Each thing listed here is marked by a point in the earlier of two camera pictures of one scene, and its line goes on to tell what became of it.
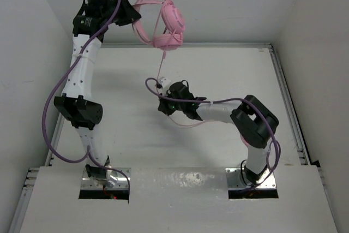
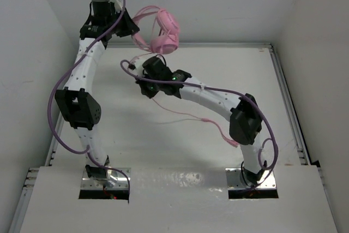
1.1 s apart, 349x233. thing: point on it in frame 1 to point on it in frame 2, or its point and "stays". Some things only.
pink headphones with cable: (171, 37) to (157, 30)
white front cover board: (178, 200) stays
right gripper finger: (167, 106) to (149, 89)
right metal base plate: (234, 180) stays
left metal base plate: (90, 183) stays
